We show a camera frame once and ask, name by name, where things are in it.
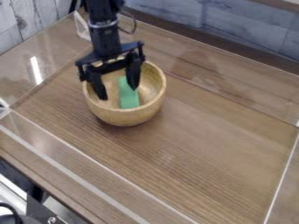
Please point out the green rectangular block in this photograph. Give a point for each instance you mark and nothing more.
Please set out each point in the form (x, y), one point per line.
(128, 96)

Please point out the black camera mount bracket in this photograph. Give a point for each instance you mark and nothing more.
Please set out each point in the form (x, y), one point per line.
(37, 211)

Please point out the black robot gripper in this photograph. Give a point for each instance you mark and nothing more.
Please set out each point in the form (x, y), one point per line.
(115, 55)

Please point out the round wooden bowl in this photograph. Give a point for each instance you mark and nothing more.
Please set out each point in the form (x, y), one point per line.
(151, 91)

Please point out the clear acrylic corner bracket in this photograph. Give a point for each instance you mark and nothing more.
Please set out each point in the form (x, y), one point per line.
(81, 26)

